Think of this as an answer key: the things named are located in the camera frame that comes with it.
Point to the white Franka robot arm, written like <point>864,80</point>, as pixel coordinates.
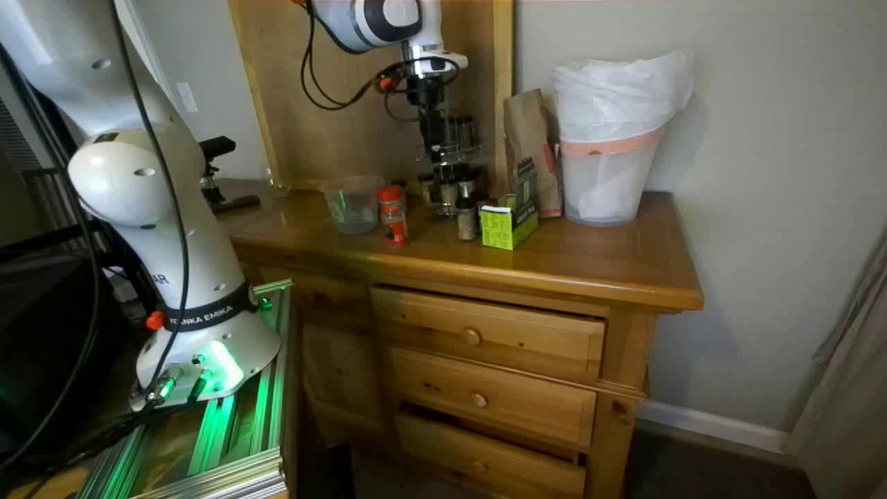
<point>120,175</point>

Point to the translucent trash bin pink band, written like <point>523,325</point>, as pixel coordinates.
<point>605,181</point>

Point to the large wooden drawer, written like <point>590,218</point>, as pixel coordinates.
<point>518,337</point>

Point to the light fabric curtain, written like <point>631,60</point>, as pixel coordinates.
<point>848,390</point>

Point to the black monitor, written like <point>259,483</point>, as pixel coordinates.
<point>44,342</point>

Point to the round wooden drawer knob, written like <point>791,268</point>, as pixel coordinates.
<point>473,337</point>
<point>478,401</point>

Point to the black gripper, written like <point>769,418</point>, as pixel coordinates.
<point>430,92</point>

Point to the red lid spice jar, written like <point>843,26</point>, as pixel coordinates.
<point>393,218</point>

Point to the green cardboard box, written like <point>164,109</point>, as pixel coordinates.
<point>507,224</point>

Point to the small wooden drawer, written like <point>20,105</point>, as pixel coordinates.
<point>500,461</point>

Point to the white baseboard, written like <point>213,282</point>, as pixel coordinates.
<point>710,430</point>

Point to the wooden dresser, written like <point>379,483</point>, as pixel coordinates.
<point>572,260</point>

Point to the dark lid spice jar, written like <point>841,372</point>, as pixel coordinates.
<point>468,225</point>
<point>446,197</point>

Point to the black camera on stand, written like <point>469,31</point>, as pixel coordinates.
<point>218,153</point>

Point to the clear plastic measuring jug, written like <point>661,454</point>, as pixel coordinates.
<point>354,207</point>

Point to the aluminium extrusion robot base frame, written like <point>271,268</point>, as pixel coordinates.
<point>232,434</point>

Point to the medium wooden drawer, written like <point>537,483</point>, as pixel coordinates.
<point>518,404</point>

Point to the brown paper bag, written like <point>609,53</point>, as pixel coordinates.
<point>533,141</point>

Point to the wooden back panel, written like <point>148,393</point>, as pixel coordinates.
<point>306,113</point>

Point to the white plastic bin liner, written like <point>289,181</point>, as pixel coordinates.
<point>620,92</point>

